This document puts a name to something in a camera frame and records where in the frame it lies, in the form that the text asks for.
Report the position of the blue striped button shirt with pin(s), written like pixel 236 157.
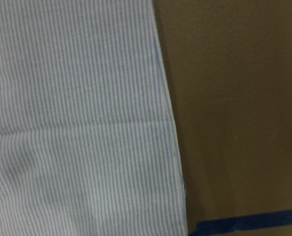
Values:
pixel 88 143

